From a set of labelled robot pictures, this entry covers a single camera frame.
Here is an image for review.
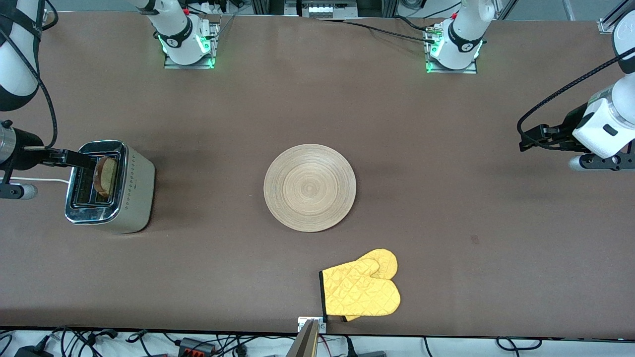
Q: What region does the bread slice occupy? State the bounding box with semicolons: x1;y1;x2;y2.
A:
93;156;119;197

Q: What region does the round wooden plate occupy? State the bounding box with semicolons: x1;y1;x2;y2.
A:
264;144;357;233

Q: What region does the silver two-slot toaster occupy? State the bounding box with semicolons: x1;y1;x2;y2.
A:
64;140;156;235

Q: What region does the yellow quilted oven mitt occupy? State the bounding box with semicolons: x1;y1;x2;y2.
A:
319;258;401;318
342;249;398;322

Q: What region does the red and black connector block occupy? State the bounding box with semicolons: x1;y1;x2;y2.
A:
178;337;217;356

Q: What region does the white power strip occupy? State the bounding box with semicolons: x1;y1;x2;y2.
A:
300;0;359;19

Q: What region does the white toaster power cord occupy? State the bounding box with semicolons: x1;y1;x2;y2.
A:
9;176;70;185

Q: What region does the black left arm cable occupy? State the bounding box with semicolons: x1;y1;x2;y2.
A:
517;47;635;140

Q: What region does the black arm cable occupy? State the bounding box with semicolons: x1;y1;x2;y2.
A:
517;47;635;140
0;0;59;150

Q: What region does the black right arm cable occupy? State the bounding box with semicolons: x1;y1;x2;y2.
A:
0;0;59;150

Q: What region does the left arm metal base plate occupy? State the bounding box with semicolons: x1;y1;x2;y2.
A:
425;25;478;75

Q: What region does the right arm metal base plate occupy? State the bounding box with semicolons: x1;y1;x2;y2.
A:
163;20;220;70

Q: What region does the black cable across table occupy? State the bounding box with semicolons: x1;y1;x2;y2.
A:
317;15;440;43

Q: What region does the looped black floor cable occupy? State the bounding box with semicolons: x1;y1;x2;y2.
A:
496;337;534;352

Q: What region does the small metal clamp bracket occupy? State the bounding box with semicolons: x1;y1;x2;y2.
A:
298;316;327;334

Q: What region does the slanted metal mount bar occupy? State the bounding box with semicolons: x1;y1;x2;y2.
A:
286;320;320;357

